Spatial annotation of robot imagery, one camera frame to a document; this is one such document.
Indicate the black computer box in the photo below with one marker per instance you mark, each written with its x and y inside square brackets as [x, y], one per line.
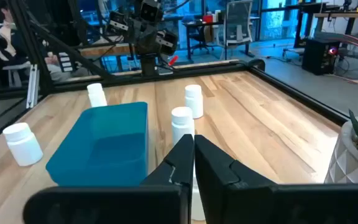
[320, 56]

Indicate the black aluminium table frame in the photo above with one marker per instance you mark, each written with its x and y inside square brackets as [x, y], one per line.
[300, 95]

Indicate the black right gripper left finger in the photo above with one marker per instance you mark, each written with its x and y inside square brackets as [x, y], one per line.
[120, 205]

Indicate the black office desk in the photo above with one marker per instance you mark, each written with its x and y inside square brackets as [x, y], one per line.
[204, 25]

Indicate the small red object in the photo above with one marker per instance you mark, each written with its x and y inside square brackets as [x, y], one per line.
[172, 60]

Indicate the grey chair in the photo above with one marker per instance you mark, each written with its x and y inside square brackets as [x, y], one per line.
[15, 70]

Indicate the blue plastic basket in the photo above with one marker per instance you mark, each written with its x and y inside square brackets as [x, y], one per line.
[104, 149]

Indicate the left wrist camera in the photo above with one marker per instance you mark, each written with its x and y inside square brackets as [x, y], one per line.
[151, 11]

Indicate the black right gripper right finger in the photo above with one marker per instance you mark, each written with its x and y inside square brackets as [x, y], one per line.
[291, 205]

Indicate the person's hand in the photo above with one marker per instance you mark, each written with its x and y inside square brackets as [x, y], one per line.
[52, 59]

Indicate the white triangle-patterned plant pot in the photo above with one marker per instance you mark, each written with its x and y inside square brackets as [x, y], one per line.
[346, 165]

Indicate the white mesh office chair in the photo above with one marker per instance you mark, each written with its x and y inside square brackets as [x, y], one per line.
[236, 25]

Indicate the silver aluminium bar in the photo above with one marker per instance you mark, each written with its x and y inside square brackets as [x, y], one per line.
[32, 85]

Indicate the wooden top desk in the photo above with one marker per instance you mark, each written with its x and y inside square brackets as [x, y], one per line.
[343, 14]

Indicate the person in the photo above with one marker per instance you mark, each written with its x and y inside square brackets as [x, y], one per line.
[8, 37]

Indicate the white pill bottle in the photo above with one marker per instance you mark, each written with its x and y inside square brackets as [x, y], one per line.
[96, 95]
[194, 101]
[22, 143]
[197, 202]
[182, 123]

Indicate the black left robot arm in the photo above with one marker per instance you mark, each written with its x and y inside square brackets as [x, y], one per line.
[149, 62]

